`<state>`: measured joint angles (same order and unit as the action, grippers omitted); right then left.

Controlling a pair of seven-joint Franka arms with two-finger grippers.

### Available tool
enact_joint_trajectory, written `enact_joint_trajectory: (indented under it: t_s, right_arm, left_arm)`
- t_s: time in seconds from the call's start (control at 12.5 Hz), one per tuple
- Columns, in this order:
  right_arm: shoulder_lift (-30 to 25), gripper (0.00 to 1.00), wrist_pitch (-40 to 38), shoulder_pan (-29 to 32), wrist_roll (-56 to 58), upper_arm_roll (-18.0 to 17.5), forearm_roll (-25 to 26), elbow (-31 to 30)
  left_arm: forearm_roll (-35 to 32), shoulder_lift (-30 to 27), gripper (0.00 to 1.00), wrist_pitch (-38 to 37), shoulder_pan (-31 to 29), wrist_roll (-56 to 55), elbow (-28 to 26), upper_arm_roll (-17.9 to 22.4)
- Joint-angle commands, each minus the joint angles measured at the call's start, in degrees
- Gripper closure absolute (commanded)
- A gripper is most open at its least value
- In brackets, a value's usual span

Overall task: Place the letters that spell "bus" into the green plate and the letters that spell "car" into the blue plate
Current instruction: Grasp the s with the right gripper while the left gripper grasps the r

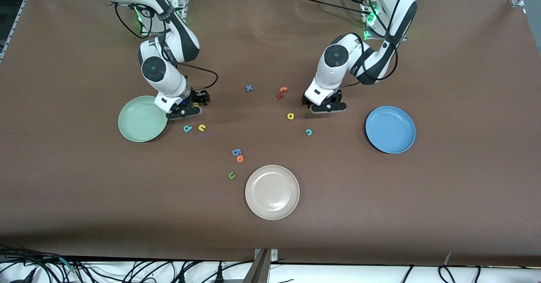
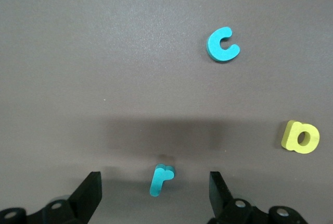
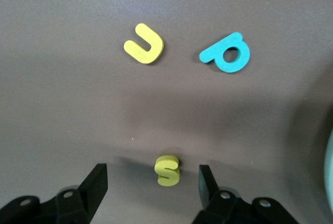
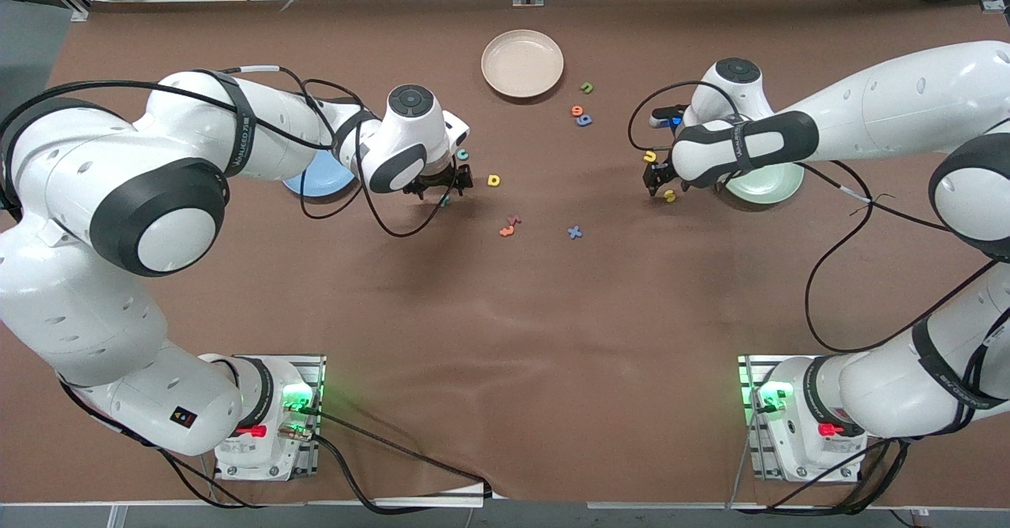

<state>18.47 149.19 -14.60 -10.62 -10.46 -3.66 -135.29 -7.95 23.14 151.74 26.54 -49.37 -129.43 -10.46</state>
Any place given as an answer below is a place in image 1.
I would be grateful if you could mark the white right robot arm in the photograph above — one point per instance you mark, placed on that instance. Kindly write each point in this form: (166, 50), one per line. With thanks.
(162, 69)

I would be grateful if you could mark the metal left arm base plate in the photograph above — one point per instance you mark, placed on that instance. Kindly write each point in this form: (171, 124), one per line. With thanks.
(367, 35)

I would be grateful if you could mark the green foam letter u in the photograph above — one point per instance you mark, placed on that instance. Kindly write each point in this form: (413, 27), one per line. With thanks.
(231, 175)

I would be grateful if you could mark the teal foam letter p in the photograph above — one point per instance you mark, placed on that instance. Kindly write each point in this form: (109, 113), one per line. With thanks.
(187, 128)

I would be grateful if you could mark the beige plate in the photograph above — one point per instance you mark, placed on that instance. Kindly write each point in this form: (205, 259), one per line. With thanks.
(272, 192)

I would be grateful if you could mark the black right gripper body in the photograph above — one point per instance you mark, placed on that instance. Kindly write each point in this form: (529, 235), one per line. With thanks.
(198, 97)

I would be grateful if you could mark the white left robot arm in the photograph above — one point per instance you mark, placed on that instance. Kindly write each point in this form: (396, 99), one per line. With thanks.
(334, 69)

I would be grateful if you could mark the small metal bracket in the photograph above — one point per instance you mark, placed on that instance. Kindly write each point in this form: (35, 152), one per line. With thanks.
(274, 255)

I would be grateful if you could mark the aluminium post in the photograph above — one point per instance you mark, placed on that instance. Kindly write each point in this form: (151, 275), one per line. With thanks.
(258, 272)

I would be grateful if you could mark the blue foam letter g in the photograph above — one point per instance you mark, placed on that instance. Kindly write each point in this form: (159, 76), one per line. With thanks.
(236, 152)

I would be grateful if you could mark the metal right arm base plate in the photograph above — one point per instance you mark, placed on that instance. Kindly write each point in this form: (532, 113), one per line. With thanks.
(184, 4)

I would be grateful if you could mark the pale green plate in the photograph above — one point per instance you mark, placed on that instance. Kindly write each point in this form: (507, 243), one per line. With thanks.
(139, 122)

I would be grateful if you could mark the blue plate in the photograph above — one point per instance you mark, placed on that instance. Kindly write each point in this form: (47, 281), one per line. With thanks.
(390, 129)

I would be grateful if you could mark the brown table cover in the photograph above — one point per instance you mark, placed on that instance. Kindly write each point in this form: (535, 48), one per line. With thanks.
(380, 211)

